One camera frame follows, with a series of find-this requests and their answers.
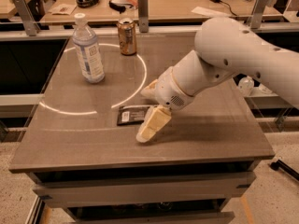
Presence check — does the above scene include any middle metal bracket post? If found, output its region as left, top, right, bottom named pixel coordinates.
left=137, top=0, right=149, bottom=33

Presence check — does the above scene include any small paper card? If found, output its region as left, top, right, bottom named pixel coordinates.
left=50, top=4, right=76, bottom=15

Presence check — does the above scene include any orange soda can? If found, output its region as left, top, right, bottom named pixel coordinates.
left=117, top=18, right=136, bottom=55

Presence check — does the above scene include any small plastic bottle on shelf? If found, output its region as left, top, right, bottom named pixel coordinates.
left=238, top=77, right=254, bottom=96

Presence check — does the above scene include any right metal bracket post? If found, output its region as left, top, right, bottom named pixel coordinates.
left=247, top=0, right=268, bottom=29

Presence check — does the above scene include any black stand leg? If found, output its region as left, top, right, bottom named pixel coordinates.
left=270, top=160, right=299, bottom=181

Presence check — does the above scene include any grey cabinet upper drawer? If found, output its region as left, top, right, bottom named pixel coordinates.
left=34, top=172, right=256, bottom=208

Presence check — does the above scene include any grey cabinet drawer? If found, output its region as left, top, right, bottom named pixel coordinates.
left=34, top=172, right=256, bottom=208
left=65, top=212, right=235, bottom=224

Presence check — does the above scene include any clear plastic water bottle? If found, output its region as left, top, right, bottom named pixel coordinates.
left=72, top=13, right=105, bottom=83

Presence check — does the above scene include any grey cabinet lower drawer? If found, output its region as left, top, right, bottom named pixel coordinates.
left=65, top=212, right=235, bottom=224

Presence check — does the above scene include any left metal bracket post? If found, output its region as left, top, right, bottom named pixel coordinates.
left=12, top=0, right=39, bottom=36

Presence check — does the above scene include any metal bracket post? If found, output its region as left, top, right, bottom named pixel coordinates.
left=137, top=0, right=149, bottom=33
left=247, top=0, right=268, bottom=29
left=12, top=0, right=39, bottom=36

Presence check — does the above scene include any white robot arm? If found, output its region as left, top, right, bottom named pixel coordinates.
left=136, top=17, right=299, bottom=143

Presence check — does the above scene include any white paper sheet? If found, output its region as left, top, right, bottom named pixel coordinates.
left=192, top=7, right=230, bottom=21

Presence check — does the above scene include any black rxbar chocolate wrapper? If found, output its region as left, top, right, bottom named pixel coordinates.
left=117, top=105, right=150, bottom=126

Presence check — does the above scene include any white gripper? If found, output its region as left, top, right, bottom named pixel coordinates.
left=136, top=66, right=194, bottom=143

